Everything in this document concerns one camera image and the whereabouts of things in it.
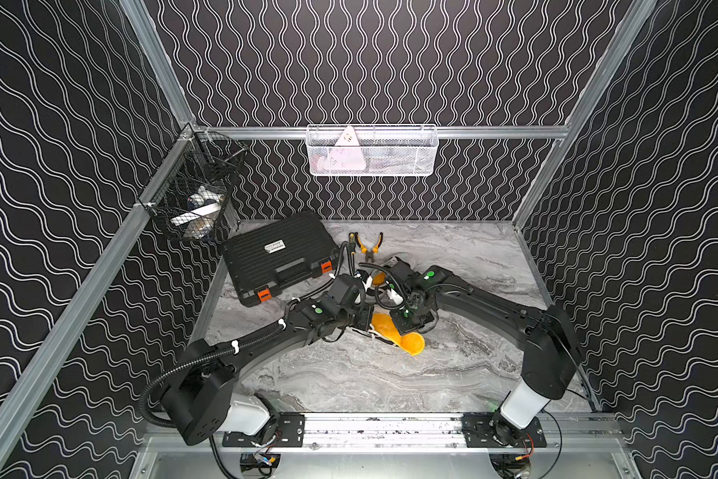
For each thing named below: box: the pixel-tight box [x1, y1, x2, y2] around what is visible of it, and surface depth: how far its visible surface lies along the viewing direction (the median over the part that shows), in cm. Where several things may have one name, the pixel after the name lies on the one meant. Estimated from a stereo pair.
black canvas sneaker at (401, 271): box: [380, 256, 420, 290], surface depth 69 cm
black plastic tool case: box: [222, 210, 344, 308], surface depth 102 cm
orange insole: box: [370, 313, 426, 356], surface depth 80 cm
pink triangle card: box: [334, 125, 360, 147], surface depth 90 cm
